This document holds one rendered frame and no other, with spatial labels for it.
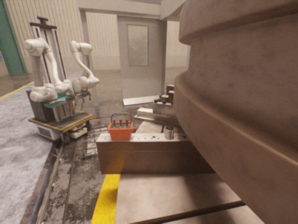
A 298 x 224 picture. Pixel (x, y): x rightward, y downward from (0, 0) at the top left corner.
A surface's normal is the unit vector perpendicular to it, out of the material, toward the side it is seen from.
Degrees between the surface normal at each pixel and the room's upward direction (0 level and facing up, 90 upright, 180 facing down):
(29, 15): 90
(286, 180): 90
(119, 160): 90
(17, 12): 90
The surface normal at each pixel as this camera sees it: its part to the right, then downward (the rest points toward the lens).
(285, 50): -0.97, 0.10
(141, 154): 0.01, 0.38
